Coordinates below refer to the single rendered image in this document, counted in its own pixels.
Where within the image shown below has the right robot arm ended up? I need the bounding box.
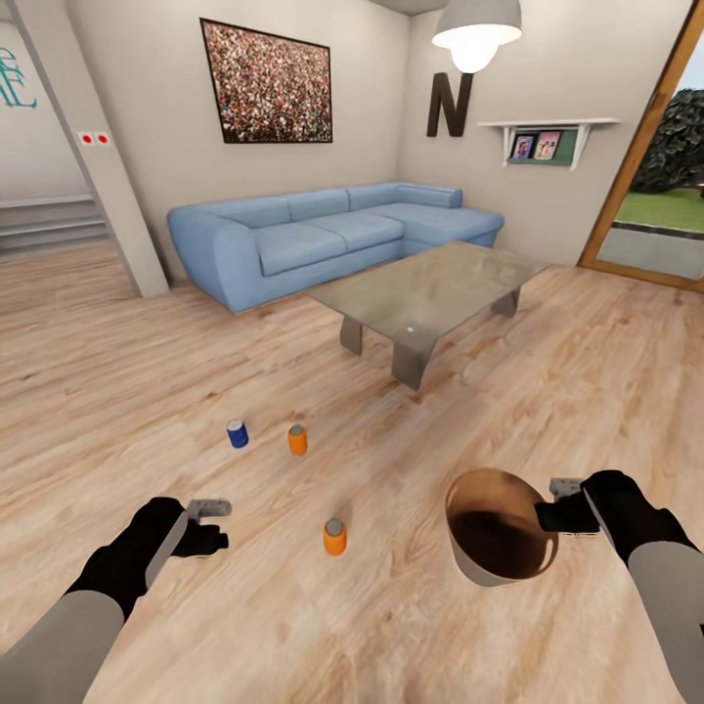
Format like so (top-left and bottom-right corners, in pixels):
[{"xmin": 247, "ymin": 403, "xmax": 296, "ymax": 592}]
[{"xmin": 535, "ymin": 470, "xmax": 704, "ymax": 704}]

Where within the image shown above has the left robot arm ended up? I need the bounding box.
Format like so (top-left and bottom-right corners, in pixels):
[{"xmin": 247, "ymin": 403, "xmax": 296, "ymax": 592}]
[{"xmin": 0, "ymin": 500, "xmax": 232, "ymax": 704}]

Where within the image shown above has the trash can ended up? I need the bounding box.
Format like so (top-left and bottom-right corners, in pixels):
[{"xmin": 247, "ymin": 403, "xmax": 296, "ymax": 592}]
[{"xmin": 445, "ymin": 466, "xmax": 560, "ymax": 588}]

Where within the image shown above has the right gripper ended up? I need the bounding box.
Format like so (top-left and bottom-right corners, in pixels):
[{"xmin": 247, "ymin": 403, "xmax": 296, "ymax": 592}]
[{"xmin": 535, "ymin": 496, "xmax": 600, "ymax": 534}]

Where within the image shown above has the can of soda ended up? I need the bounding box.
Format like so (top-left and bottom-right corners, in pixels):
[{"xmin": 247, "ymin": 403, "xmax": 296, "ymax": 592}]
[
  {"xmin": 288, "ymin": 424, "xmax": 307, "ymax": 455},
  {"xmin": 227, "ymin": 418, "xmax": 249, "ymax": 448},
  {"xmin": 324, "ymin": 518, "xmax": 347, "ymax": 556}
]

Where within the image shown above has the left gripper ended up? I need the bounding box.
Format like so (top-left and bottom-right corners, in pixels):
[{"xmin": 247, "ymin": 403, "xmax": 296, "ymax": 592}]
[{"xmin": 171, "ymin": 521, "xmax": 229, "ymax": 557}]

